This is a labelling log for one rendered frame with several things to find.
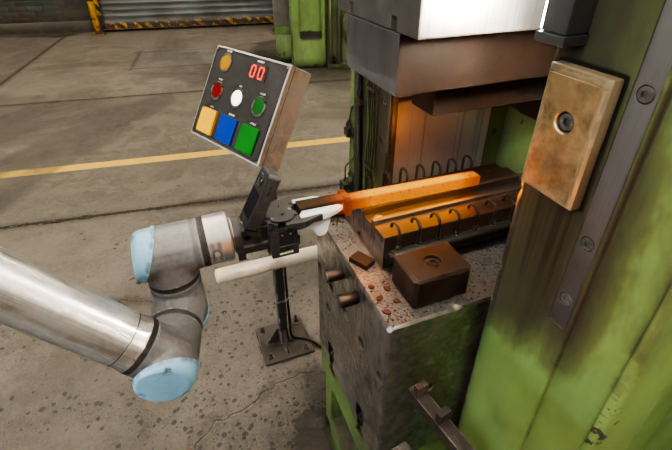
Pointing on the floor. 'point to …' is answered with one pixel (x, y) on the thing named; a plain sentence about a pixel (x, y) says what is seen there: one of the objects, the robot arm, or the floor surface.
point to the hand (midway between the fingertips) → (334, 202)
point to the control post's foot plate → (278, 352)
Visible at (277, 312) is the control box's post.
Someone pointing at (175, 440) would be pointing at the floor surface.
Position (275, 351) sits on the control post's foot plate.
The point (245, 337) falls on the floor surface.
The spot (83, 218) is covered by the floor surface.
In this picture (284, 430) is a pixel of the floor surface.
